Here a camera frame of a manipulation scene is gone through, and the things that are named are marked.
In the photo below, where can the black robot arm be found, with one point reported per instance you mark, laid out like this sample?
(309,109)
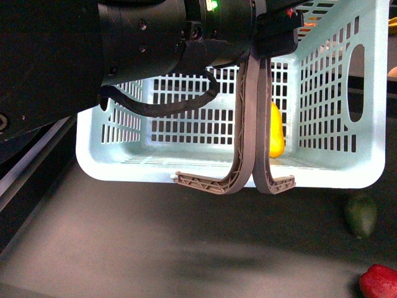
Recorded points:
(59,58)

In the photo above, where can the red fruit lower shelf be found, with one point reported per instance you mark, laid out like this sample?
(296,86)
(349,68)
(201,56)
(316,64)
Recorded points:
(378,281)

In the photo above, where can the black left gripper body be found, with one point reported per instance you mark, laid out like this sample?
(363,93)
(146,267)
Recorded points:
(144,39)

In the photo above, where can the green avocado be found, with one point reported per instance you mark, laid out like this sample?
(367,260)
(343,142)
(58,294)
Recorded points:
(361,215)

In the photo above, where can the light blue plastic basket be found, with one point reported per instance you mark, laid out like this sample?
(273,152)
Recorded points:
(331,93)

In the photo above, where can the grey basket handle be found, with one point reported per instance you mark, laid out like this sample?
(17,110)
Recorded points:
(244,138)
(262,176)

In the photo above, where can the yellow mango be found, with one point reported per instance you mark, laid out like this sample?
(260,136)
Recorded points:
(277,142)

